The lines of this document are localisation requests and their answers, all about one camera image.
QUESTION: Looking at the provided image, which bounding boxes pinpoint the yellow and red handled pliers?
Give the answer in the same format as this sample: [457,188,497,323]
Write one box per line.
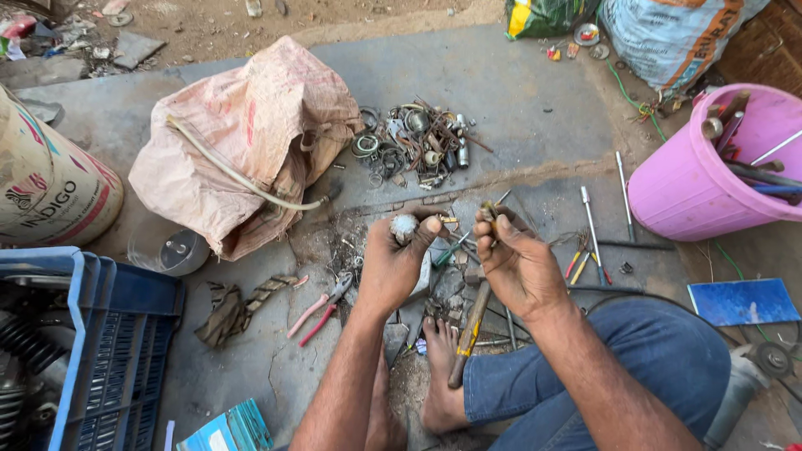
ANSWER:
[564,231,613,286]

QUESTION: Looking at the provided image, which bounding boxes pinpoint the teal paper booklet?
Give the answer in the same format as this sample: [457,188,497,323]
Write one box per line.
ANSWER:
[176,398,275,451]

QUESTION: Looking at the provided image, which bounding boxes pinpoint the person's foot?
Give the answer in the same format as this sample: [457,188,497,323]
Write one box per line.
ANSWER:
[365,347,409,451]
[420,316,472,435]

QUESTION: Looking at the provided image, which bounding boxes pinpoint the wooden handled hammer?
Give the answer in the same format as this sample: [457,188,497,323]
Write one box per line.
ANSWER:
[447,266,497,390]

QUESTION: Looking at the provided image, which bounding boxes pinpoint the person's left hand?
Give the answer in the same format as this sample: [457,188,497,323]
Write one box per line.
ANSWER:
[357,212,452,315]

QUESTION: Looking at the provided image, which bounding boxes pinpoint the white and blue woven sack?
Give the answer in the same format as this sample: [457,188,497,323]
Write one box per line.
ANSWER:
[597,0,772,102]

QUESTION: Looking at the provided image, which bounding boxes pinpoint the green and yellow bag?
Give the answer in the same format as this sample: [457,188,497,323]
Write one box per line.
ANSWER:
[504,0,602,42]

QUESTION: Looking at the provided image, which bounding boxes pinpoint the heap of litter and rubble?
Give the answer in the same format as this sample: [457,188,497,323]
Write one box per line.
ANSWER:
[0,0,168,81]

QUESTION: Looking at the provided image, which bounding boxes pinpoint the black cable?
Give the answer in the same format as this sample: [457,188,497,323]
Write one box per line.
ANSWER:
[566,284,802,364]

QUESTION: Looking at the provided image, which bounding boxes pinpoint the small grey metal part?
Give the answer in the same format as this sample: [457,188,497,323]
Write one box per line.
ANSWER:
[390,214,420,247]

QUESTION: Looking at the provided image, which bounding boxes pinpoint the pink woven sack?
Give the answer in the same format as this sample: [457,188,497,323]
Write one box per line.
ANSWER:
[128,35,366,263]

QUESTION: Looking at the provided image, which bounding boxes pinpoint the camouflage cloth rag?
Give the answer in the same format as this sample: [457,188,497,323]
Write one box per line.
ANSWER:
[193,274,303,350]

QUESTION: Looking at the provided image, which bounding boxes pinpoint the green handled screwdriver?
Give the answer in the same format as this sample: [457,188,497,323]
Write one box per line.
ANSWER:
[431,231,471,269]

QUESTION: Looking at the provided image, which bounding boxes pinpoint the white printed sack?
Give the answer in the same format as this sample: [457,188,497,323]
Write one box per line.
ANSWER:
[0,84,125,248]

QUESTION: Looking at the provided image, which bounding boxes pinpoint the pile of metal scrap parts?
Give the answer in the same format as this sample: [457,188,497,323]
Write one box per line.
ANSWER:
[350,96,495,192]

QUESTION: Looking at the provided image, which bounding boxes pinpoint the person's left foot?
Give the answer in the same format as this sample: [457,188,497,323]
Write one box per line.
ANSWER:
[365,347,409,451]

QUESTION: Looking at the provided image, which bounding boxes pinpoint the blue plastic crate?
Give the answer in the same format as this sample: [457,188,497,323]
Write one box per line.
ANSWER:
[0,246,186,451]

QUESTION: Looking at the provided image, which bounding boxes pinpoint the green wire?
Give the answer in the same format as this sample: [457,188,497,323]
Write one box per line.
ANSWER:
[604,58,669,144]

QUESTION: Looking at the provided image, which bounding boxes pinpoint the black metal rod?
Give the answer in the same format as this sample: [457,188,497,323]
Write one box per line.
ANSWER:
[596,239,677,252]

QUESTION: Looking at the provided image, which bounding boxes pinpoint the silver socket driver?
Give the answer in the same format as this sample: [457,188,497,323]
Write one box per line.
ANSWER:
[579,185,609,286]

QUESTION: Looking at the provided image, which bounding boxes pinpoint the person's blue jeans leg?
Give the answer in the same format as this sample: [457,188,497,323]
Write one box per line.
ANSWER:
[462,297,733,451]

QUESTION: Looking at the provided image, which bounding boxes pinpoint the beige rubber hose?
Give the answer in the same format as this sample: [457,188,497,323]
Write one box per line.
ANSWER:
[165,115,343,213]

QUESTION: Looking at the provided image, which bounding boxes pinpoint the grey angle grinder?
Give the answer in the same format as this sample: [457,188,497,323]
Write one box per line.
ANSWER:
[702,340,802,449]

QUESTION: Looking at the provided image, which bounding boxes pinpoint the person's right foot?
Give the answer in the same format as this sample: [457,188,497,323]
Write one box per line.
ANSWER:
[420,316,472,435]

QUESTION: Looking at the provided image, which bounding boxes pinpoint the blue flat sheet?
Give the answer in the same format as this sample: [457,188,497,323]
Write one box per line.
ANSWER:
[687,278,802,328]

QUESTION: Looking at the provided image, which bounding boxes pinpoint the pink plastic bucket with tools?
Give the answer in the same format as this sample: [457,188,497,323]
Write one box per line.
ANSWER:
[627,83,802,243]

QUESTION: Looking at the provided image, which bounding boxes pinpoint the pink handled pliers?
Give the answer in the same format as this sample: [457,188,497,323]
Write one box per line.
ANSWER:
[286,272,355,348]

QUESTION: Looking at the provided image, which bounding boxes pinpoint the person's right hand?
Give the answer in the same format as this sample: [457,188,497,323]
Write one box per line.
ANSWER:
[473,204,572,324]

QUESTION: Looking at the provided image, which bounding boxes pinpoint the clear plastic round container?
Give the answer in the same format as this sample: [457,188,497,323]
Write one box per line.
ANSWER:
[127,215,211,278]

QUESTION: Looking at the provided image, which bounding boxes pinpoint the thin metal screwdriver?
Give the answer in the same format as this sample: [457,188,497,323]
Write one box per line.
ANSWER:
[480,190,513,248]

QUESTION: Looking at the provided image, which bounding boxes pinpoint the long thin metal rod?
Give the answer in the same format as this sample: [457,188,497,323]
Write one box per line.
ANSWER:
[614,150,637,243]

